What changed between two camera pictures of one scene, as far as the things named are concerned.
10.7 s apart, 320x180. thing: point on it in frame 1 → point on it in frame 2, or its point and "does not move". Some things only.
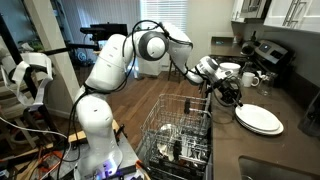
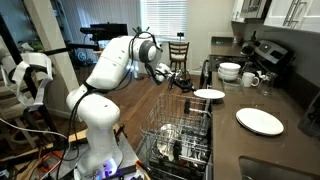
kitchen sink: (254, 168) does not move
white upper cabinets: (293, 14) does not move
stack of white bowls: (230, 66) does not move
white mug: (247, 79) does not move
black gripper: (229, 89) → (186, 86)
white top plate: (258, 117) → (209, 93)
